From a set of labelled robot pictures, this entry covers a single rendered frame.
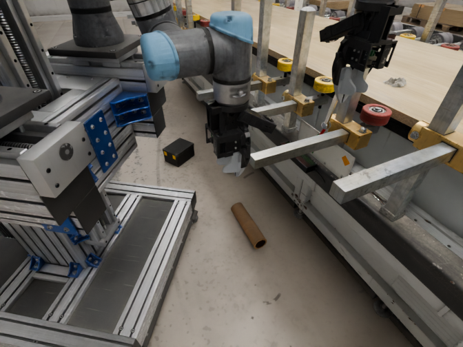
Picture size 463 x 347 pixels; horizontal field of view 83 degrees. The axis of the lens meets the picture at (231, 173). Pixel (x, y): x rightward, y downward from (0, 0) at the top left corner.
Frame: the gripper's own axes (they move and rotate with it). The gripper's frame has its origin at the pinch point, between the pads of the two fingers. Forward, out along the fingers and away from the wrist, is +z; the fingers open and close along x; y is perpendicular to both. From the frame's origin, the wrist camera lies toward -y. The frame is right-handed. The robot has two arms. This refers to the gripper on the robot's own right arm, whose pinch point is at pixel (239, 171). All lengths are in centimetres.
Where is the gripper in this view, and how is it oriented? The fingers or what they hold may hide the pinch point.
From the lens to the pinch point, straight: 67.4
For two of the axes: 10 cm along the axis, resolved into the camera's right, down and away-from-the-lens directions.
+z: 0.0, 7.7, 6.4
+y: -9.1, 2.7, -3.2
